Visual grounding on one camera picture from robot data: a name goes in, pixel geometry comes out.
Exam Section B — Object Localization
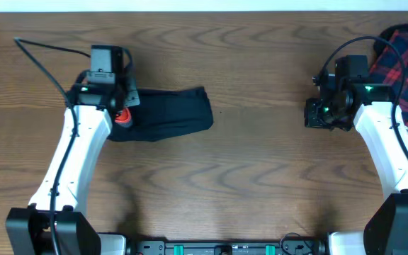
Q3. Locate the black leggings red waistband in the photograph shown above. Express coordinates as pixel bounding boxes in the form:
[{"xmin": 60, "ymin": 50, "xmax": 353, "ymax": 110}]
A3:
[{"xmin": 108, "ymin": 86, "xmax": 213, "ymax": 142}]

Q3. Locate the black mounting rail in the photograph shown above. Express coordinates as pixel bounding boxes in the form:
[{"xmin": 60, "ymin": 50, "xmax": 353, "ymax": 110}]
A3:
[{"xmin": 126, "ymin": 236, "xmax": 328, "ymax": 255}]

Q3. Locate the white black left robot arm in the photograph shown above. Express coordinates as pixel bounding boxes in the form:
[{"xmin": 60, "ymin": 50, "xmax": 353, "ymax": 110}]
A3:
[{"xmin": 6, "ymin": 78, "xmax": 140, "ymax": 254}]

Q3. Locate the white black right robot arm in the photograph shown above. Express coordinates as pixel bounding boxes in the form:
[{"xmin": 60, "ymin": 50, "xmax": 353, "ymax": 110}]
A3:
[{"xmin": 305, "ymin": 84, "xmax": 408, "ymax": 254}]

